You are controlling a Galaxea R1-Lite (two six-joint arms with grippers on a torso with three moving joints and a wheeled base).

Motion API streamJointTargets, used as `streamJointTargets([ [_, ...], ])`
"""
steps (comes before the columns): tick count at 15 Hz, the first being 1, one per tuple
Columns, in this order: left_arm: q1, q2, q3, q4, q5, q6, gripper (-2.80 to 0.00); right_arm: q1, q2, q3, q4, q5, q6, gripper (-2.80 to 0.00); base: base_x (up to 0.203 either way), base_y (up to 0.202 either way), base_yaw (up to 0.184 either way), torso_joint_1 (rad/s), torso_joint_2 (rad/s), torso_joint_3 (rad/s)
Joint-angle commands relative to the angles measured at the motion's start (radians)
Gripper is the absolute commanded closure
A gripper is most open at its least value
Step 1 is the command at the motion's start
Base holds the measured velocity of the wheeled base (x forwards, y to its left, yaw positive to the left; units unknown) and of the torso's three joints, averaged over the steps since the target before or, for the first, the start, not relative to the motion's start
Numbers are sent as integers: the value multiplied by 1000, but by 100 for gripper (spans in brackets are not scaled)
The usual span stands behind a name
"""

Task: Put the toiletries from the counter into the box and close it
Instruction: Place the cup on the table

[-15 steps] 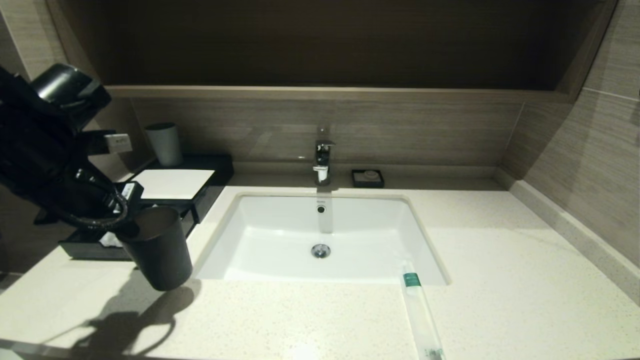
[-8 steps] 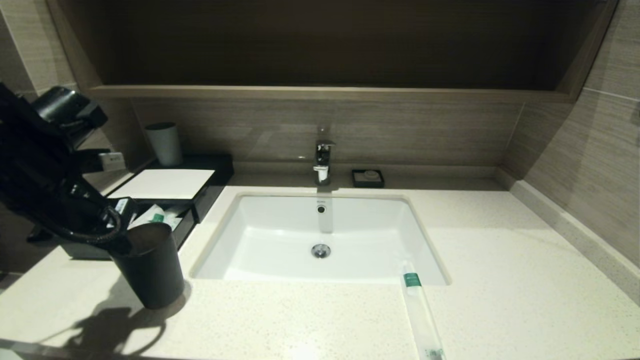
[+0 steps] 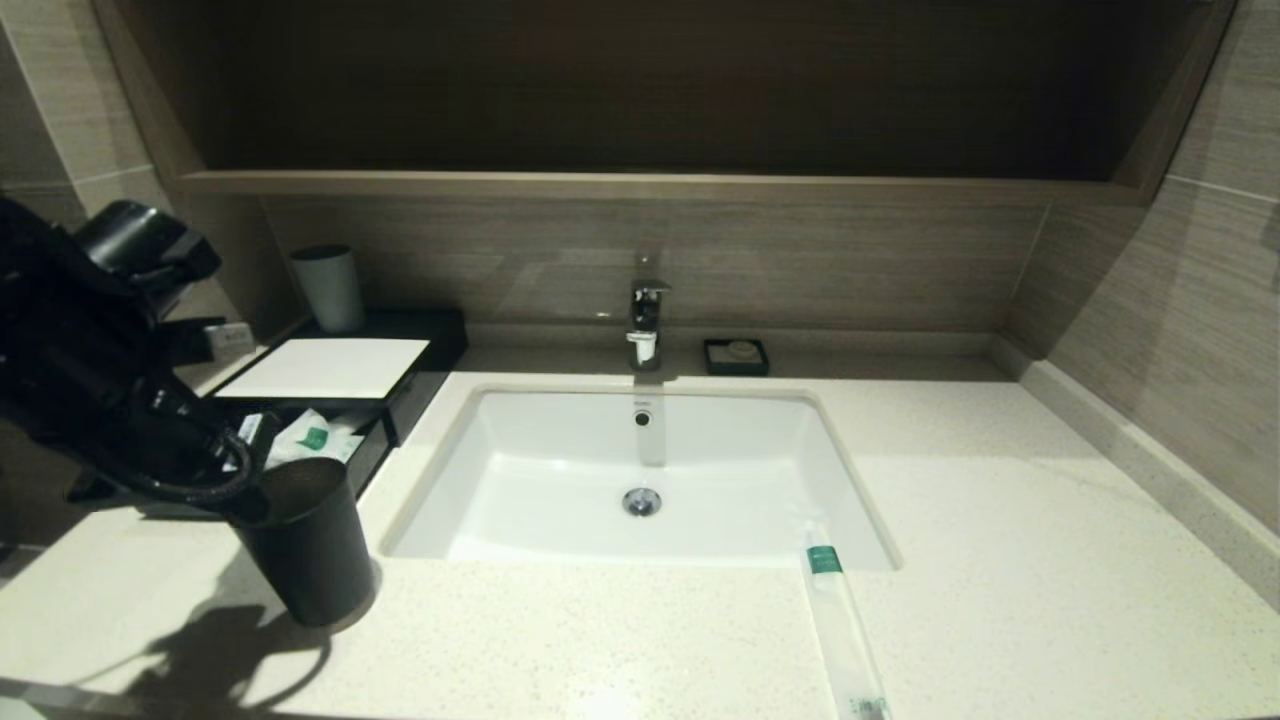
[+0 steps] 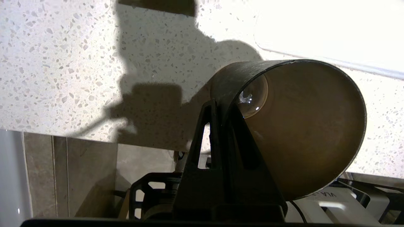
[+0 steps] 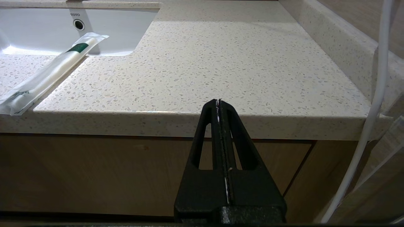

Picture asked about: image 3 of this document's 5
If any square shower cap packet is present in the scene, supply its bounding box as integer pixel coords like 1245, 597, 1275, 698
262, 407, 369, 467

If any dark tumbler cup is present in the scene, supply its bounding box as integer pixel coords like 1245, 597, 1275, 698
228, 457, 377, 629

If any black glossy drawer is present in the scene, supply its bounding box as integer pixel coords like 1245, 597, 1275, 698
70, 400, 397, 523

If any black box white ribbed top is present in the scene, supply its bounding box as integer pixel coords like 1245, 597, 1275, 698
205, 306, 468, 448

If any grey cup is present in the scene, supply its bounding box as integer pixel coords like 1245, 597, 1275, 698
289, 244, 366, 333

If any white sink basin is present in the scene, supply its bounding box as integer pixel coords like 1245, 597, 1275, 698
380, 385, 901, 573

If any chrome faucet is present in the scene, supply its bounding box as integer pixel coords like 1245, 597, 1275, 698
626, 253, 673, 373

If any black soap dish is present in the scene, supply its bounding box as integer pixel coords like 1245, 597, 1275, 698
703, 338, 770, 377

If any long green label packet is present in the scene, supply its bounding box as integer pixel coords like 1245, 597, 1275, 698
803, 520, 893, 720

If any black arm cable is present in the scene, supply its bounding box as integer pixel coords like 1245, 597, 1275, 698
90, 440, 253, 505

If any wooden wall shelf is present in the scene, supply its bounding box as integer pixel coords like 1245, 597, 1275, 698
90, 0, 1239, 207

